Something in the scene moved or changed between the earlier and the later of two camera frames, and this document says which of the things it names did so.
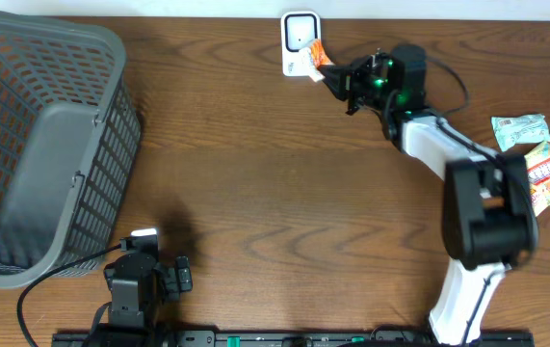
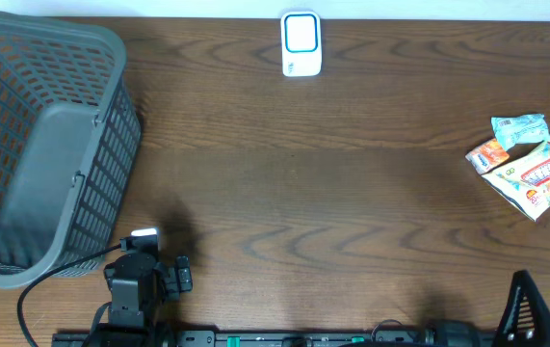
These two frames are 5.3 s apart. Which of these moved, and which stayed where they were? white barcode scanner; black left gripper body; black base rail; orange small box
Moved: orange small box
Stayed: white barcode scanner; black left gripper body; black base rail
